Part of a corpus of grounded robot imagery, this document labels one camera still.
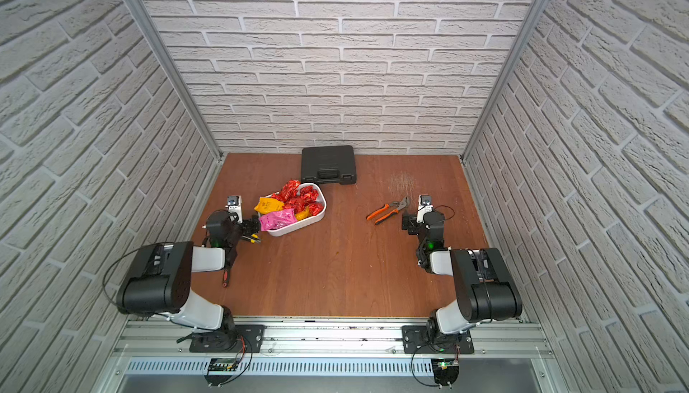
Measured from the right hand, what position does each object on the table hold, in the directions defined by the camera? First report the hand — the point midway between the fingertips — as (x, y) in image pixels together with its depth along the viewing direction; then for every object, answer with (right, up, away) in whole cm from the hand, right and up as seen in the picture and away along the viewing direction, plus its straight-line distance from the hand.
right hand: (423, 210), depth 94 cm
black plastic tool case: (-36, +17, +16) cm, 43 cm away
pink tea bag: (-52, -3, -5) cm, 52 cm away
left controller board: (-62, -41, -23) cm, 78 cm away
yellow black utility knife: (-61, -10, -2) cm, 62 cm away
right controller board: (-1, -41, -24) cm, 47 cm away
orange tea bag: (-56, +2, -1) cm, 56 cm away
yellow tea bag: (-43, -2, 0) cm, 43 cm away
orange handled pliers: (-8, +1, +9) cm, 12 cm away
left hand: (-65, +1, 0) cm, 65 cm away
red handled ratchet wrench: (-66, -21, -11) cm, 70 cm away
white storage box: (-44, -5, -2) cm, 45 cm away
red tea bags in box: (-43, +4, +4) cm, 43 cm away
